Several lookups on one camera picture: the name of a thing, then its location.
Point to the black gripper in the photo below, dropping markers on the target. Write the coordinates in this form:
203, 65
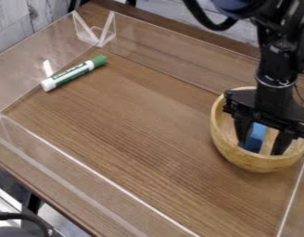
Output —
281, 117

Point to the green and white marker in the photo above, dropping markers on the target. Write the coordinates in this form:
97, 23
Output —
56, 80

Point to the brown wooden bowl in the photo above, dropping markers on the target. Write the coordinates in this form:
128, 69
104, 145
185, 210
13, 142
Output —
255, 162

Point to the black table leg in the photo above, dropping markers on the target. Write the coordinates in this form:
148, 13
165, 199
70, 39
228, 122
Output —
33, 203

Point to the clear acrylic tray wall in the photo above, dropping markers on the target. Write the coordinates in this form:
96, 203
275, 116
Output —
113, 147

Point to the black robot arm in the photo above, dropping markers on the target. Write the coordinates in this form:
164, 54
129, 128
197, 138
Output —
279, 20

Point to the blue rectangular block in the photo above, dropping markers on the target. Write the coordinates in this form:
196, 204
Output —
252, 144

